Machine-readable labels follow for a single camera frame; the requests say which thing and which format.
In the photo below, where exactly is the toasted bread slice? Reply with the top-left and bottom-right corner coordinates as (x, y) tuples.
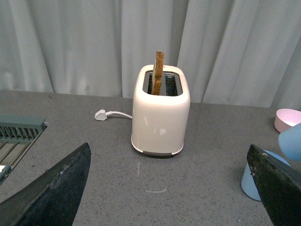
(151, 51), (164, 95)

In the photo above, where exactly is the green dish rack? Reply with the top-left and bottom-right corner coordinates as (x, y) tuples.
(0, 114), (47, 184)

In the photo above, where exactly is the cream white toaster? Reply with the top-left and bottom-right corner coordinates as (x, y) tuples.
(131, 65), (190, 156)

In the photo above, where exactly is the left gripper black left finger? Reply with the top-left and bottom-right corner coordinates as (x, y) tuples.
(0, 143), (91, 226)

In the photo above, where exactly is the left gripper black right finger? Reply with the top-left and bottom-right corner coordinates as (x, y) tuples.
(247, 145), (301, 226)

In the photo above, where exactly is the white power plug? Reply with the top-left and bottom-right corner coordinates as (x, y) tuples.
(94, 109), (133, 121)

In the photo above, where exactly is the grey curtain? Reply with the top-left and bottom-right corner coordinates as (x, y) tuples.
(0, 0), (301, 109)

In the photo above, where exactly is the pink plastic bowl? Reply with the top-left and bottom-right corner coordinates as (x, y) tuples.
(274, 108), (301, 133)

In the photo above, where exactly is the light blue plastic cup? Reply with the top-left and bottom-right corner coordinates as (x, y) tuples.
(278, 123), (301, 161)

